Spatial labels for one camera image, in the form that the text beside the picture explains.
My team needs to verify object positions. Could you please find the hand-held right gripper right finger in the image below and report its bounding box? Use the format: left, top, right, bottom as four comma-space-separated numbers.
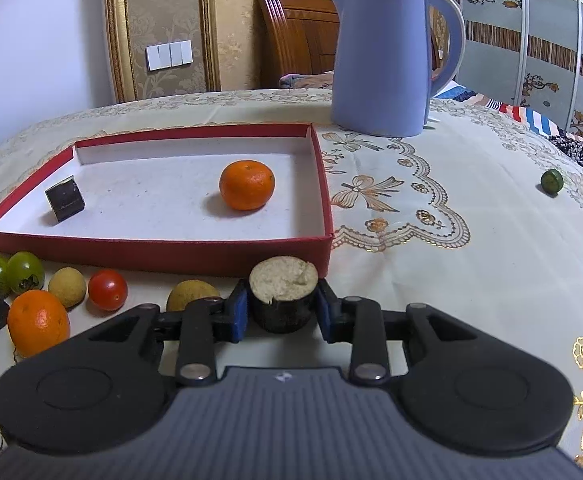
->
316, 278, 478, 384

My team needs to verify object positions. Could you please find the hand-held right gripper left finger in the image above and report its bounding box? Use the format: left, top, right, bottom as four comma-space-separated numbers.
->
89, 279, 250, 387

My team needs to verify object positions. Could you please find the wide dark sugarcane piece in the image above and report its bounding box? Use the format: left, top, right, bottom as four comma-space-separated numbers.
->
248, 256, 319, 334

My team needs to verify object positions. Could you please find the large orange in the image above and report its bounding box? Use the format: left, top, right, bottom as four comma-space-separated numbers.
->
7, 290, 71, 359

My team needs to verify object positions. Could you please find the yellowish longan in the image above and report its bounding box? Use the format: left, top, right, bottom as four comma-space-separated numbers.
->
48, 267, 88, 309
166, 280, 221, 313

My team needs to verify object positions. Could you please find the red cardboard tray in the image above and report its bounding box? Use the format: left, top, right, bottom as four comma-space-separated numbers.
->
0, 122, 334, 279

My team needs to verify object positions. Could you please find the red cherry tomato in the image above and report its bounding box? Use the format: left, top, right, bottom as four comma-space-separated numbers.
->
87, 269, 128, 312

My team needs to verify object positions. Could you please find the narrow dark sugarcane piece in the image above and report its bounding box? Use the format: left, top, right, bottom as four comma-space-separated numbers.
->
44, 175, 86, 223

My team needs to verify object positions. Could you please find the small orange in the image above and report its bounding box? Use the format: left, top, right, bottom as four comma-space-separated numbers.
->
219, 160, 276, 211

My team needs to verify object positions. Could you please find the pink bedding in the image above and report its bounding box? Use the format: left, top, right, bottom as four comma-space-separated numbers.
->
278, 72, 335, 90

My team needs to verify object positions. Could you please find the blue electric kettle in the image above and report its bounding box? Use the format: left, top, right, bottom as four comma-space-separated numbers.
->
327, 0, 467, 139

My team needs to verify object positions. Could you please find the small green fruit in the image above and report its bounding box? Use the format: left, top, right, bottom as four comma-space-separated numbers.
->
540, 169, 565, 195

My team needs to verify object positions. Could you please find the wooden headboard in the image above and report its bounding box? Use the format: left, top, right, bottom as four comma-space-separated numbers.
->
254, 0, 343, 90

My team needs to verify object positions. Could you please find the striped patchwork quilt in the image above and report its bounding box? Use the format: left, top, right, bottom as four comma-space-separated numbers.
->
434, 80, 583, 187

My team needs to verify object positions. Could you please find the floral sliding wardrobe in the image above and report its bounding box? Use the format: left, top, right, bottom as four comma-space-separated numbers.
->
454, 0, 583, 149

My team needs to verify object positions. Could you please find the white wall switch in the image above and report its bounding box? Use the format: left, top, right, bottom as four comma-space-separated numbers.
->
146, 40, 193, 71

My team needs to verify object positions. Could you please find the gold wall frame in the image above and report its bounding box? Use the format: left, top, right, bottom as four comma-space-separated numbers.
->
104, 0, 221, 104

